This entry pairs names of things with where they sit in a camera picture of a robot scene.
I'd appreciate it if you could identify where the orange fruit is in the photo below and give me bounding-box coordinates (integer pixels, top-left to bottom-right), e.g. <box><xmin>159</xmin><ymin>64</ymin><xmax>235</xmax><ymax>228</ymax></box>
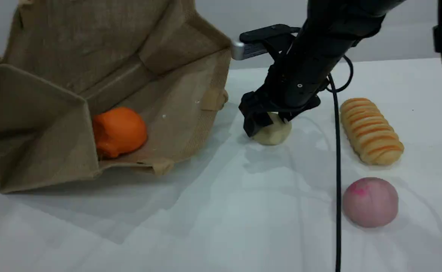
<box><xmin>92</xmin><ymin>107</ymin><xmax>148</xmax><ymax>159</ymax></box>

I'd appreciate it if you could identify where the pale egg yolk pastry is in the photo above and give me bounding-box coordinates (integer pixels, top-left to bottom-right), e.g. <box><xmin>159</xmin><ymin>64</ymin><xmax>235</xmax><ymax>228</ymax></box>
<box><xmin>252</xmin><ymin>112</ymin><xmax>292</xmax><ymax>146</ymax></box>

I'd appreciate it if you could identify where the thin black cable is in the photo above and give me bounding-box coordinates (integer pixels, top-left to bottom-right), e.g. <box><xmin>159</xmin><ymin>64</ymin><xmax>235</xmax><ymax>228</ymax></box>
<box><xmin>325</xmin><ymin>55</ymin><xmax>354</xmax><ymax>272</ymax></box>

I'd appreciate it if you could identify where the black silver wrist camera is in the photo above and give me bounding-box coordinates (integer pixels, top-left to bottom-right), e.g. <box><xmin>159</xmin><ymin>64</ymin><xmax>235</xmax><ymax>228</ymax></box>
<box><xmin>231</xmin><ymin>24</ymin><xmax>301</xmax><ymax>61</ymax></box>

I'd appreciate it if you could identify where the brown jute tote bag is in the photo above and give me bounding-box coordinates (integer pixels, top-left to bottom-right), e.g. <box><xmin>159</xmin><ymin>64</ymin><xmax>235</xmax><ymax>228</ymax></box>
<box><xmin>0</xmin><ymin>0</ymin><xmax>232</xmax><ymax>194</ymax></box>

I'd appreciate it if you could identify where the pink round bun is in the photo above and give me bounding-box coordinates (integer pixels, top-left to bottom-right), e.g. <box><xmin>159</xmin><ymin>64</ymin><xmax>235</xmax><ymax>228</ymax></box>
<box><xmin>342</xmin><ymin>177</ymin><xmax>399</xmax><ymax>228</ymax></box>

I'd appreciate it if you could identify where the striped long bread roll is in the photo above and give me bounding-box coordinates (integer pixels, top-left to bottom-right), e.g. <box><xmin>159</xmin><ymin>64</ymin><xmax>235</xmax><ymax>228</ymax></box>
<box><xmin>339</xmin><ymin>98</ymin><xmax>405</xmax><ymax>166</ymax></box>

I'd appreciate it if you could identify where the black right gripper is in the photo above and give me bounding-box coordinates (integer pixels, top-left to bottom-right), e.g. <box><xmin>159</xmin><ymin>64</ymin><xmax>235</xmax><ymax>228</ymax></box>
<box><xmin>238</xmin><ymin>32</ymin><xmax>344</xmax><ymax>138</ymax></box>

